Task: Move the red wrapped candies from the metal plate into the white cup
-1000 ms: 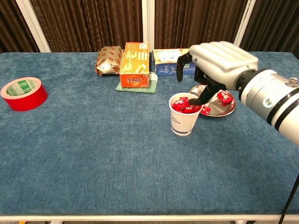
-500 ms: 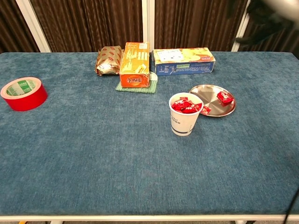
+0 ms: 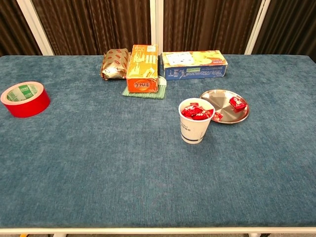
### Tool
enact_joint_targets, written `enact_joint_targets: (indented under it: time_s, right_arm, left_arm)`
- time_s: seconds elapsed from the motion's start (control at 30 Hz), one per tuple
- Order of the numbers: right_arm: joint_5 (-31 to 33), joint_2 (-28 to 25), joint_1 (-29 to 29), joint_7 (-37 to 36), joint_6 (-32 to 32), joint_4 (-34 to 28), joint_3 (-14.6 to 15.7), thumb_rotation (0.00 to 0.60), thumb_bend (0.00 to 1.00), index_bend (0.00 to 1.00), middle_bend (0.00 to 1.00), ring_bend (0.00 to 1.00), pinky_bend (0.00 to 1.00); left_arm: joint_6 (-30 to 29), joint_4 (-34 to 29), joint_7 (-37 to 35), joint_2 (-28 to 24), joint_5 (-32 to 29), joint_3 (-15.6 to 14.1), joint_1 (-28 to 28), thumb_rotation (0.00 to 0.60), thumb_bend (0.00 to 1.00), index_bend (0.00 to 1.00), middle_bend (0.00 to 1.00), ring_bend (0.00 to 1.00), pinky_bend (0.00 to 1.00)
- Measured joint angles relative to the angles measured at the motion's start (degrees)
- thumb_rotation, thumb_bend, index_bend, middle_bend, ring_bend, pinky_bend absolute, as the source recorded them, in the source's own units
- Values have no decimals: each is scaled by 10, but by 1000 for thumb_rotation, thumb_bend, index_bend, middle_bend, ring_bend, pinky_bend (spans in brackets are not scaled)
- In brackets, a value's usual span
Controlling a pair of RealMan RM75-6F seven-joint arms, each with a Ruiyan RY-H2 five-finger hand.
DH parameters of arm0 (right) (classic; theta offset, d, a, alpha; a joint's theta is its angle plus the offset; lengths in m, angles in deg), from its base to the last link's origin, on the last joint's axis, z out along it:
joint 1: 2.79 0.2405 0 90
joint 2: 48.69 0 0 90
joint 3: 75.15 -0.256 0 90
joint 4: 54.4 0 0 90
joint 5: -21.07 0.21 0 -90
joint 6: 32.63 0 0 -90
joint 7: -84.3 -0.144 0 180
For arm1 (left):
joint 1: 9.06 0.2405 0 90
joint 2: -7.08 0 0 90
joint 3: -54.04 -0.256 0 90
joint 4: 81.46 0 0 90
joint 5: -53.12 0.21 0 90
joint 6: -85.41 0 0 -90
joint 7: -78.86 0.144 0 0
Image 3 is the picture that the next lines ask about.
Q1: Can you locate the green cloth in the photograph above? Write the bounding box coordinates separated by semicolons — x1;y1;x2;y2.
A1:
121;76;167;100

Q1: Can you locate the white paper cup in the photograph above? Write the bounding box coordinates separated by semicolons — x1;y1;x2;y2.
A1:
178;98;216;145

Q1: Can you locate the tall orange box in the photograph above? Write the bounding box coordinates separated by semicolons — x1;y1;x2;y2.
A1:
125;44;159;94

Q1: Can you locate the round metal plate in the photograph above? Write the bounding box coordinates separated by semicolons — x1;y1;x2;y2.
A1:
199;89;251;124

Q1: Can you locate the yellow blue biscuit box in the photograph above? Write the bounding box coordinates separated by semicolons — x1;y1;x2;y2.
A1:
161;50;228;81

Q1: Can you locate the gold snack bag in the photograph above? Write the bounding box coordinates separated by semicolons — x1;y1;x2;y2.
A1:
100;48;131;81

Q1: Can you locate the blue table mat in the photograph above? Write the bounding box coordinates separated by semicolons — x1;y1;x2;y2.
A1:
0;54;316;229

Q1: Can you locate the dark brown curtain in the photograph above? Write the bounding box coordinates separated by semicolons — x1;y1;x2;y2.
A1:
251;0;316;56
0;0;42;57
32;0;152;56
163;0;263;54

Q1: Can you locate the red tape roll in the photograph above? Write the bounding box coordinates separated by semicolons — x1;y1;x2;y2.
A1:
0;81;51;118

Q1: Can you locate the white frame post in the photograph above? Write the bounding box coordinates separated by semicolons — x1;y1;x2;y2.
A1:
244;0;272;55
150;0;165;55
16;0;55;56

